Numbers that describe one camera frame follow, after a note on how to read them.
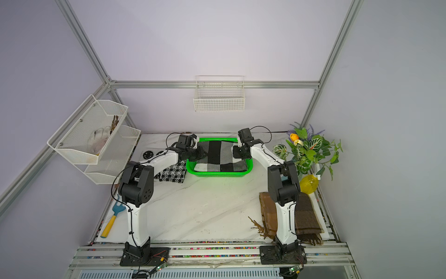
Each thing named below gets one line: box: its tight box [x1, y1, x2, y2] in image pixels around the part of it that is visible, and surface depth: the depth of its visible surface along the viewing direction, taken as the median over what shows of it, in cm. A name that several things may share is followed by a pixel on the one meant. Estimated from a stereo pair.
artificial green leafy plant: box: [272, 121, 344, 181], surface depth 71 cm
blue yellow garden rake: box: [99, 194, 127, 239], surface depth 87 cm
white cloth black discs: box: [140, 147, 168, 162], surface depth 106 cm
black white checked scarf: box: [193, 140, 248, 173], surface depth 100 cm
